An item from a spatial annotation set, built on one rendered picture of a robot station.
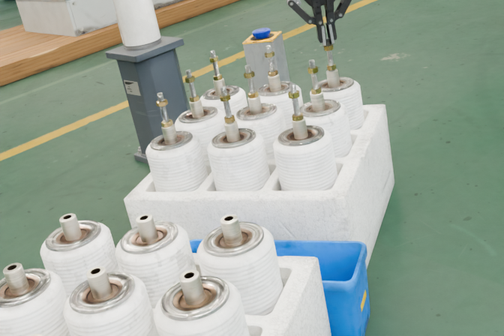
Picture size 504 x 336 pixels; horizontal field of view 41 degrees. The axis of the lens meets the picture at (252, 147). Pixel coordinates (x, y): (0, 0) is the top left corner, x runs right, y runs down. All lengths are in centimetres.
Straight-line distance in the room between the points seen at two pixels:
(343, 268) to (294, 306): 25
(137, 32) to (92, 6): 164
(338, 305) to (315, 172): 22
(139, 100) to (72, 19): 159
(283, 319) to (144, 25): 103
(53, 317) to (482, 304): 62
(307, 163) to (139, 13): 75
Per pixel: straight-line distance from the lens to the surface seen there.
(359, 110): 130
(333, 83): 130
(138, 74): 169
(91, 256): 93
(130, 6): 168
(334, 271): 108
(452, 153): 157
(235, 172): 111
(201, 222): 115
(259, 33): 149
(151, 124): 172
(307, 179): 108
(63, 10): 331
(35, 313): 85
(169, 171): 116
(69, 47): 319
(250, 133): 114
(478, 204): 136
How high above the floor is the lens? 67
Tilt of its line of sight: 22 degrees down
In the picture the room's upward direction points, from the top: 11 degrees counter-clockwise
